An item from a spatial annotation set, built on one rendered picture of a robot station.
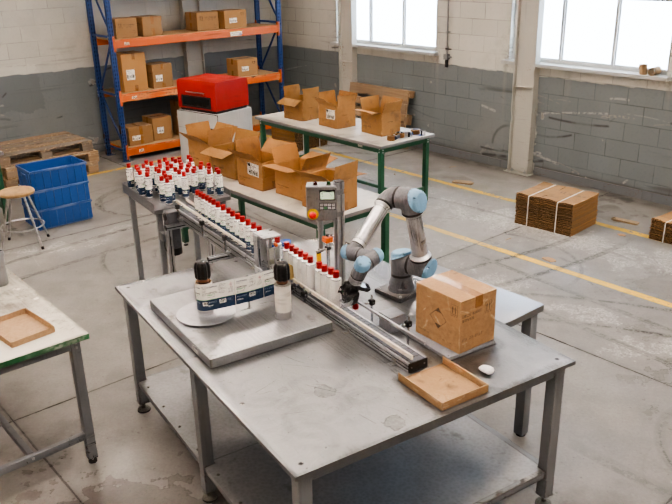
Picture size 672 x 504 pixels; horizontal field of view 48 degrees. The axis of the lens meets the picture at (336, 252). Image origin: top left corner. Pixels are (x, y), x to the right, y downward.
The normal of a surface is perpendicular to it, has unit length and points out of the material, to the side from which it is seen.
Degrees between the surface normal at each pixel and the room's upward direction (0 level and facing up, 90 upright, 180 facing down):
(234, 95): 90
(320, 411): 0
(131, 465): 0
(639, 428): 0
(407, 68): 90
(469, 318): 90
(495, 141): 90
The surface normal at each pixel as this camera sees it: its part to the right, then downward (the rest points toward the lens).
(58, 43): 0.65, 0.26
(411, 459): -0.03, -0.93
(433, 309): -0.80, 0.23
